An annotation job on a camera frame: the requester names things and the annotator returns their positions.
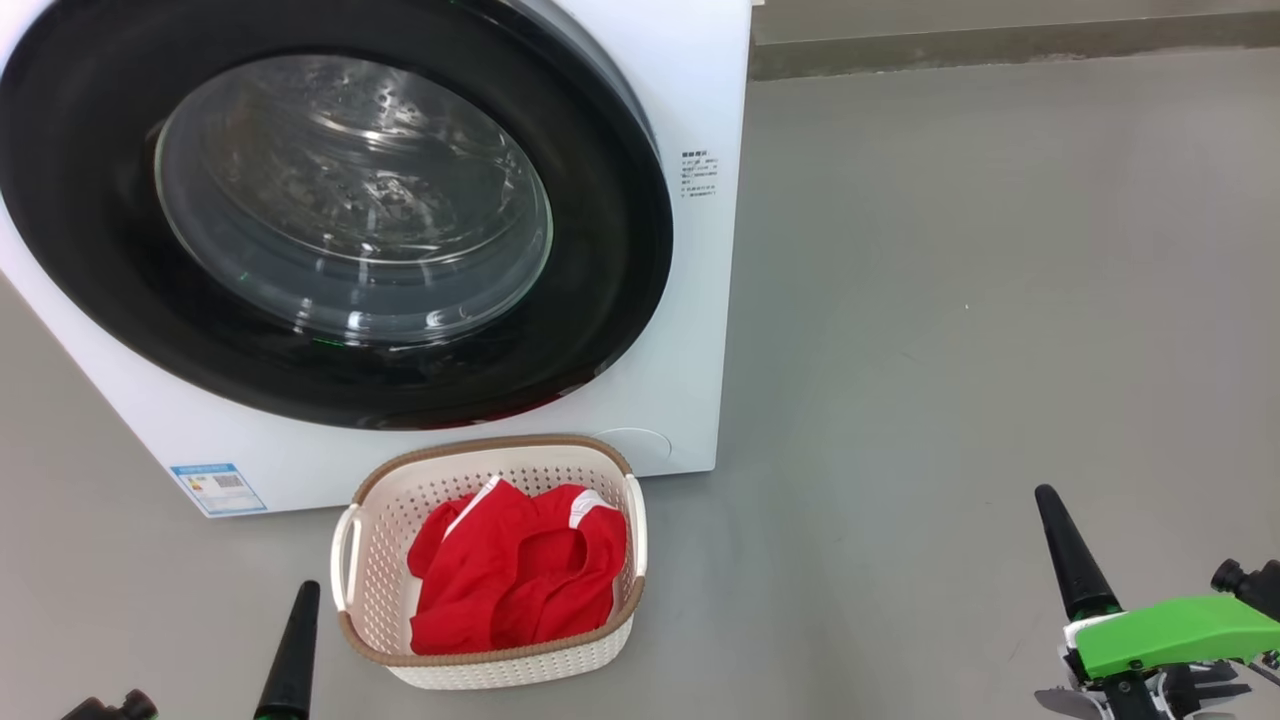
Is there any black glass washing machine door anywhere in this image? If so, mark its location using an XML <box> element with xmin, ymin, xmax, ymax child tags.
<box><xmin>0</xmin><ymin>0</ymin><xmax>674</xmax><ymax>432</ymax></box>

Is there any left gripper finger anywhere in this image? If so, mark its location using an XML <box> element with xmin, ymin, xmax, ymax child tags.
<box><xmin>252</xmin><ymin>580</ymin><xmax>323</xmax><ymax>720</ymax></box>

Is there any cream perforated basket brown rim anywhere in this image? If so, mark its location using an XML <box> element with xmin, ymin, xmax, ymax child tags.
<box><xmin>330</xmin><ymin>434</ymin><xmax>650</xmax><ymax>692</ymax></box>

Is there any blue energy label sticker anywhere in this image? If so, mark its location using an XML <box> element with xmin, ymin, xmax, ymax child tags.
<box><xmin>168</xmin><ymin>462</ymin><xmax>269</xmax><ymax>519</ymax></box>

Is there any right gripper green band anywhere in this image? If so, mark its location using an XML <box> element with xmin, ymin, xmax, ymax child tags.
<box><xmin>1034</xmin><ymin>484</ymin><xmax>1280</xmax><ymax>720</ymax></box>

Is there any red and white garment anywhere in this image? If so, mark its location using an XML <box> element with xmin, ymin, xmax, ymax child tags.
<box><xmin>407</xmin><ymin>477</ymin><xmax>630</xmax><ymax>657</ymax></box>

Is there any white front-load washing machine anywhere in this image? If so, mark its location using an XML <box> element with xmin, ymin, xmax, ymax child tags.
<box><xmin>0</xmin><ymin>0</ymin><xmax>754</xmax><ymax>519</ymax></box>

